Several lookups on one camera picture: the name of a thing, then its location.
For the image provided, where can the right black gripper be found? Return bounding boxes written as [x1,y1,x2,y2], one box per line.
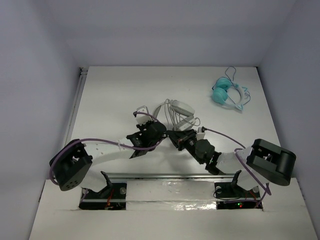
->
[167,128,205,164]

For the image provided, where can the white grey headphones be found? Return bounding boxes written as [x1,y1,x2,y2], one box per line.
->
[152,99,201,131]

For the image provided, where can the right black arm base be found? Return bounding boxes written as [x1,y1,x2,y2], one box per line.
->
[213,170,263,210]

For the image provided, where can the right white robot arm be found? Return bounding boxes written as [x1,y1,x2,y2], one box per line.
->
[166,127,297,197]

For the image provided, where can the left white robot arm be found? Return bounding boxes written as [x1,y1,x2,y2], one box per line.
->
[49,121,167,191]

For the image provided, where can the teal white headphones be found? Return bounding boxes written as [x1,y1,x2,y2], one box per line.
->
[211,77,251,112]

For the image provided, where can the white foil tape strip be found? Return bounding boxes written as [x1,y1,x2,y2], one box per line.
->
[125,180,217,211]

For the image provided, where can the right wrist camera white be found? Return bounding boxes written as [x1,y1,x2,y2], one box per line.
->
[196,127,206,141]

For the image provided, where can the aluminium rail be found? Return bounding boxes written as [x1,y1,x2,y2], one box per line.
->
[107,173,234,180]

